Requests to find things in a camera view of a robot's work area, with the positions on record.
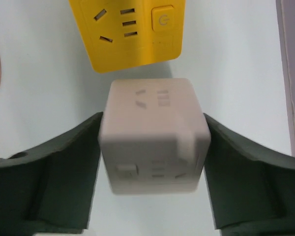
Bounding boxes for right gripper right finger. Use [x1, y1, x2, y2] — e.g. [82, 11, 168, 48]
[205, 116, 295, 231]

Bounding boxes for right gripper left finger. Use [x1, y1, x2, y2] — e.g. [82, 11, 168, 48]
[0, 112, 103, 234]

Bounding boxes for white cube socket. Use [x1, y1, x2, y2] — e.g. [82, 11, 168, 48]
[99, 78, 211, 195]

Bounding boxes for yellow cube socket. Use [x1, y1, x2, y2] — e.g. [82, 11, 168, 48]
[69, 0, 186, 73]

